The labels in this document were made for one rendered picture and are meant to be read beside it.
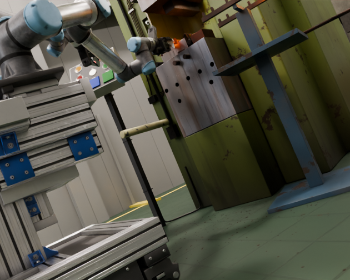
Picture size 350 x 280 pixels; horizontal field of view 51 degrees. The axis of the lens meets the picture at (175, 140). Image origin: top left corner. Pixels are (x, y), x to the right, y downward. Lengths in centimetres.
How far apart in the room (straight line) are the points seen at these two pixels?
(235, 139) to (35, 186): 108
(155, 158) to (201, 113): 311
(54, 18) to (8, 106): 35
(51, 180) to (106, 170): 349
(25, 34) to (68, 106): 27
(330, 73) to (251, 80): 54
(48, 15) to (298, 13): 163
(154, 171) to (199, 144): 301
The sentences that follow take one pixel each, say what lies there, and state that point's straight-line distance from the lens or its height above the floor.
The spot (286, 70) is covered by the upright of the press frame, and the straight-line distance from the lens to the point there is 208.
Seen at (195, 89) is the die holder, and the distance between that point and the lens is 209.
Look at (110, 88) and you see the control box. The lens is 237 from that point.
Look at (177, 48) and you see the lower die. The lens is 222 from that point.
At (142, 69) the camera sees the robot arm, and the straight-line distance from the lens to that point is 191.
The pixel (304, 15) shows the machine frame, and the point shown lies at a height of 87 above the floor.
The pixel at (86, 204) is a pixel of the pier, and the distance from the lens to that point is 460.
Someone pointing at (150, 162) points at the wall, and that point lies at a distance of 511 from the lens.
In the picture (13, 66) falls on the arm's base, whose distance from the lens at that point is 137.
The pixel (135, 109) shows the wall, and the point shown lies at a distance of 522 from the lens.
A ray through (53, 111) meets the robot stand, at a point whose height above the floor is 69.
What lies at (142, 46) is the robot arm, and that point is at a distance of 193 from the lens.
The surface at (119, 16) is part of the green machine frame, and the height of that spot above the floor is 142.
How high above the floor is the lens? 39
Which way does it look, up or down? 2 degrees up
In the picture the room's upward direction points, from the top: 23 degrees counter-clockwise
